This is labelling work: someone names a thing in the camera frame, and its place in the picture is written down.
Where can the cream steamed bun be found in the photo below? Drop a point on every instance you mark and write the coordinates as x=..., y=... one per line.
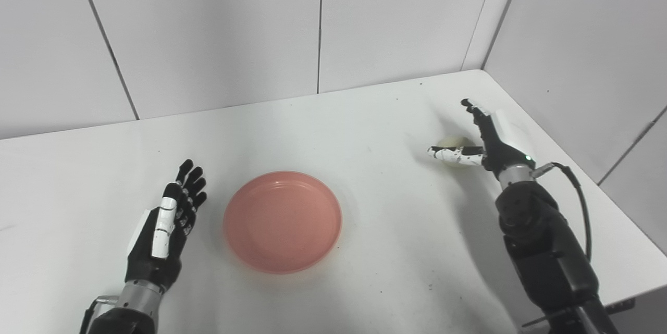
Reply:
x=454, y=142

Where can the pink round plate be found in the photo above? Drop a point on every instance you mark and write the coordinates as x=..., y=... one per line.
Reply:
x=283, y=221

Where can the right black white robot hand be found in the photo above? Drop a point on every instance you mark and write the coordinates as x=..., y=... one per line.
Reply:
x=495, y=141

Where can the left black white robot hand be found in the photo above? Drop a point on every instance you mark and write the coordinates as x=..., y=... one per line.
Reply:
x=164, y=235

